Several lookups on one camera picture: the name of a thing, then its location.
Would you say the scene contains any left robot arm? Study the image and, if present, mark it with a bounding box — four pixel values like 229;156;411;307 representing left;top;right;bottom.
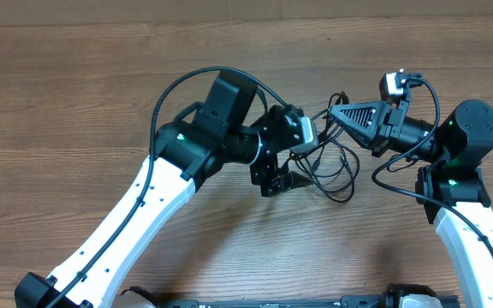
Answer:
15;67;318;307

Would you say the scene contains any black USB-A cable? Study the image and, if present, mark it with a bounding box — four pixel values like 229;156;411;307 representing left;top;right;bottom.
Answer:
288;92;361;204

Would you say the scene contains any black thin USB cable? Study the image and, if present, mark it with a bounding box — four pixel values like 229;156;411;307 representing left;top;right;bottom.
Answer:
291;92;359;198

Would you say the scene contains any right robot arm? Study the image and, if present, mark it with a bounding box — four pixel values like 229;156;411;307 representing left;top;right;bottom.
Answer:
330;99;493;307

